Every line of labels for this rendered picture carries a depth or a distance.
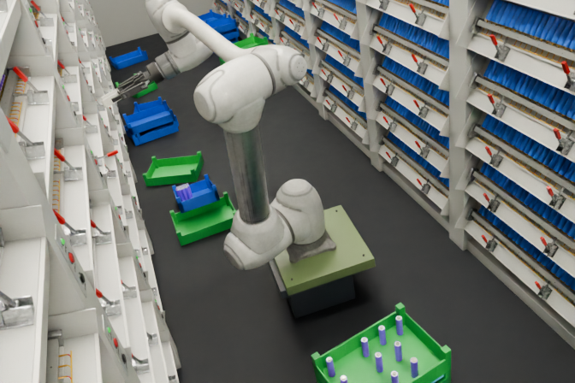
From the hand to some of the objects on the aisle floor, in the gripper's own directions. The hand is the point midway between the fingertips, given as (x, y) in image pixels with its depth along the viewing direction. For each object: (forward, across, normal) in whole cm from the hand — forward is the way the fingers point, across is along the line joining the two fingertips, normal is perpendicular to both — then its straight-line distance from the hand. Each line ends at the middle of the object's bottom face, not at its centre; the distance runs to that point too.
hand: (110, 98), depth 190 cm
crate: (+1, +42, -84) cm, 94 cm away
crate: (+2, +26, -88) cm, 92 cm away
